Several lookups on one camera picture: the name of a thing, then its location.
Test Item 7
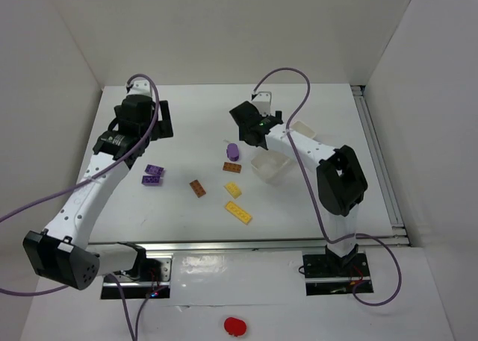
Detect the purple round lego piece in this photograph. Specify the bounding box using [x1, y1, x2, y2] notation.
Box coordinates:
[226, 143, 240, 162]

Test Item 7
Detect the long yellow lego plate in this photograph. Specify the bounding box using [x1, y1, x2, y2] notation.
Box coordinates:
[225, 201, 252, 225]

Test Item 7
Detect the purple lego brick studs up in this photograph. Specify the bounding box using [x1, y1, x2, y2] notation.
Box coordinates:
[145, 164, 164, 177]

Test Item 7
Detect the aluminium rail right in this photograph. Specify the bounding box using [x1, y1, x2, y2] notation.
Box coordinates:
[350, 85, 405, 229]

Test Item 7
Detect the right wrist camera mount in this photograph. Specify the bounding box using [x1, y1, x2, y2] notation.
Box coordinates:
[251, 91, 272, 116]

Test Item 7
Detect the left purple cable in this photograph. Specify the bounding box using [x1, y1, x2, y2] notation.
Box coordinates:
[0, 73, 162, 341]

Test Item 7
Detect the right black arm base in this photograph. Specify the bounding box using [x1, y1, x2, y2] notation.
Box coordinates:
[298, 253, 373, 296]

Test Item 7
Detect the white compartment tray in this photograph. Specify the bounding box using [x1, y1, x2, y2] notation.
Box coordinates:
[249, 120, 317, 186]

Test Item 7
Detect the aluminium rail front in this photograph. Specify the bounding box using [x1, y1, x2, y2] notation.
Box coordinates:
[87, 236, 410, 251]

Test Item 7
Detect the orange lego brick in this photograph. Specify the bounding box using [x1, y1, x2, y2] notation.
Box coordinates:
[190, 180, 206, 198]
[223, 162, 242, 173]

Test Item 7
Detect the small yellow lego brick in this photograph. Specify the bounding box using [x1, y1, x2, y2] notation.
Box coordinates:
[224, 182, 242, 199]

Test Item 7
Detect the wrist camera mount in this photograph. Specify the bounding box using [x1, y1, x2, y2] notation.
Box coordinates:
[251, 91, 272, 116]
[126, 79, 152, 98]

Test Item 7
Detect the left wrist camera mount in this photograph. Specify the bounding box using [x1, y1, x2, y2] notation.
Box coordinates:
[126, 79, 152, 98]

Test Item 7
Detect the aluminium rail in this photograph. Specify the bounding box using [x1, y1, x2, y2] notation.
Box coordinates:
[350, 85, 405, 229]
[87, 236, 410, 251]

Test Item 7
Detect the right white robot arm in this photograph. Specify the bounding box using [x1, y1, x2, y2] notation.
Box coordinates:
[229, 101, 368, 269]

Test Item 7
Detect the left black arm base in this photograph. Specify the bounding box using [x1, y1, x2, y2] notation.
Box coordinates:
[114, 254, 173, 300]

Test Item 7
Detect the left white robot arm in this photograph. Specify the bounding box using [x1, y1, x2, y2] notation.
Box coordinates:
[22, 94, 173, 290]

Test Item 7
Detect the purple lego brick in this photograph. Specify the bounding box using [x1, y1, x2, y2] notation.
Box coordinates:
[141, 175, 162, 187]

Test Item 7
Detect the red round button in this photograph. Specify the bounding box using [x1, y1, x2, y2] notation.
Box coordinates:
[223, 317, 247, 337]

